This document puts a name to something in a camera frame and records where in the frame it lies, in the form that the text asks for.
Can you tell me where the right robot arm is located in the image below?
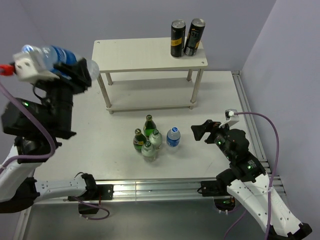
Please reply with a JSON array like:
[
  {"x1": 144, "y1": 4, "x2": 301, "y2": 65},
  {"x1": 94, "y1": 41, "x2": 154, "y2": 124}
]
[{"x1": 191, "y1": 120, "x2": 312, "y2": 240}]

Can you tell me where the green glass bottle rear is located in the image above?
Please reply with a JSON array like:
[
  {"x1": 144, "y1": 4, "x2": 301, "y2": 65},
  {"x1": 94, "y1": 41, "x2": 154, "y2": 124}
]
[{"x1": 143, "y1": 114, "x2": 157, "y2": 138}]

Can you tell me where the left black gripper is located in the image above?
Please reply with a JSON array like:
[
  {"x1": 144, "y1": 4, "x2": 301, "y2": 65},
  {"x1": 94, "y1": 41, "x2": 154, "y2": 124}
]
[{"x1": 36, "y1": 57, "x2": 94, "y2": 135}]

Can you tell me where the green glass bottle front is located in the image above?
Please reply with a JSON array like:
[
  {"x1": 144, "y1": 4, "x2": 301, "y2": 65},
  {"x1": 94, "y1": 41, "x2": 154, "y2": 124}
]
[{"x1": 133, "y1": 128, "x2": 147, "y2": 152}]

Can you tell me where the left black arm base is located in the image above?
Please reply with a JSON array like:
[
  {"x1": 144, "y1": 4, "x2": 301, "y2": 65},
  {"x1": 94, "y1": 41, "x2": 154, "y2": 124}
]
[{"x1": 67, "y1": 184, "x2": 114, "y2": 216}]

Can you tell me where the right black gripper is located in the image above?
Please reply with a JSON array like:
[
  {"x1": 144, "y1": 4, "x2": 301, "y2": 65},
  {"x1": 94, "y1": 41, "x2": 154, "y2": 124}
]
[{"x1": 190, "y1": 118, "x2": 235, "y2": 161}]

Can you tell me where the black can yellow label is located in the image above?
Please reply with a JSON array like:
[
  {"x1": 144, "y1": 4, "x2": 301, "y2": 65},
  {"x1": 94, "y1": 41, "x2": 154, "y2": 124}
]
[{"x1": 170, "y1": 19, "x2": 186, "y2": 58}]

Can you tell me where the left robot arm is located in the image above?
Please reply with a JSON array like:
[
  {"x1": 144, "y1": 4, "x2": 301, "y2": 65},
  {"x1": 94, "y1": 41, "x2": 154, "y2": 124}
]
[{"x1": 0, "y1": 59, "x2": 98, "y2": 214}]

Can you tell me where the black can gold top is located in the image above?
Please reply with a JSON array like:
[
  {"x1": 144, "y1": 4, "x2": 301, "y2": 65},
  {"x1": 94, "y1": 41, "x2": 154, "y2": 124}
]
[{"x1": 184, "y1": 18, "x2": 206, "y2": 57}]

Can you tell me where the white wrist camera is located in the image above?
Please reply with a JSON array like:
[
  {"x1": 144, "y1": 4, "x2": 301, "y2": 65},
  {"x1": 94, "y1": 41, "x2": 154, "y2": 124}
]
[
  {"x1": 219, "y1": 109, "x2": 240, "y2": 128},
  {"x1": 0, "y1": 45, "x2": 60, "y2": 84}
]

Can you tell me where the aluminium side rail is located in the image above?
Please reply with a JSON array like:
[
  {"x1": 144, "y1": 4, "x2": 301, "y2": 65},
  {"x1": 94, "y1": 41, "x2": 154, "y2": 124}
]
[{"x1": 231, "y1": 70, "x2": 273, "y2": 176}]

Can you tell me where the green glass bottle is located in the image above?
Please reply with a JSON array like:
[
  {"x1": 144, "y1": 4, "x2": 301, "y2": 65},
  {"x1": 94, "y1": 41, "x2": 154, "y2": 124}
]
[
  {"x1": 133, "y1": 128, "x2": 147, "y2": 152},
  {"x1": 143, "y1": 114, "x2": 157, "y2": 138}
]

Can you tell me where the aluminium front rail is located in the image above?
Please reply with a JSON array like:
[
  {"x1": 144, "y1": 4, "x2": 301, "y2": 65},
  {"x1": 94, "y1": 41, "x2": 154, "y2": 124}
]
[{"x1": 32, "y1": 178, "x2": 287, "y2": 205}]

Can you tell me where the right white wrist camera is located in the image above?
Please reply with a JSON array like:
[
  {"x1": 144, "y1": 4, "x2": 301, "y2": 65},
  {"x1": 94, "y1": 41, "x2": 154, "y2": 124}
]
[{"x1": 219, "y1": 109, "x2": 240, "y2": 128}]

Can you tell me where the small blue label water bottle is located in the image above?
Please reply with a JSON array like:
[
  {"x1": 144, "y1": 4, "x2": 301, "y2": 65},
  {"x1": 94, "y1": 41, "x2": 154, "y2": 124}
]
[{"x1": 166, "y1": 126, "x2": 181, "y2": 148}]

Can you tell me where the clear soda bottle rear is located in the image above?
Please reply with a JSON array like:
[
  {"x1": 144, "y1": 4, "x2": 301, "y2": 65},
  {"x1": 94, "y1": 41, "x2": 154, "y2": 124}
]
[{"x1": 149, "y1": 129, "x2": 163, "y2": 150}]

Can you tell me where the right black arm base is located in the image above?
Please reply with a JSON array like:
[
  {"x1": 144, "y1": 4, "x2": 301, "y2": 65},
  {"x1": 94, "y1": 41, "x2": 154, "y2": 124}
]
[{"x1": 197, "y1": 180, "x2": 236, "y2": 211}]

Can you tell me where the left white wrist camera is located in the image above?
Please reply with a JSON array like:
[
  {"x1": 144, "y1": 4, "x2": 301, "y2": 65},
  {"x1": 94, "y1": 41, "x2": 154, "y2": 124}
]
[{"x1": 0, "y1": 45, "x2": 60, "y2": 84}]

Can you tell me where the white two-tier shelf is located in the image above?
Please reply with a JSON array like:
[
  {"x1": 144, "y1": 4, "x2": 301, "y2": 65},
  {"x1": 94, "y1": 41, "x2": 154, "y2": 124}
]
[{"x1": 92, "y1": 37, "x2": 208, "y2": 114}]

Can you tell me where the clear soda bottle front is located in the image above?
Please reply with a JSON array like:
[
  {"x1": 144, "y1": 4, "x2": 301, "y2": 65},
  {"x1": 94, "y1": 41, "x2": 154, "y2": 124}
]
[{"x1": 141, "y1": 140, "x2": 156, "y2": 163}]

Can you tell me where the clear soda bottle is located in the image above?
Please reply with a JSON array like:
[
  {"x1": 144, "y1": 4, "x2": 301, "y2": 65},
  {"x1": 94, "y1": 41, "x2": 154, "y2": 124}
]
[
  {"x1": 149, "y1": 129, "x2": 163, "y2": 150},
  {"x1": 141, "y1": 140, "x2": 156, "y2": 163}
]

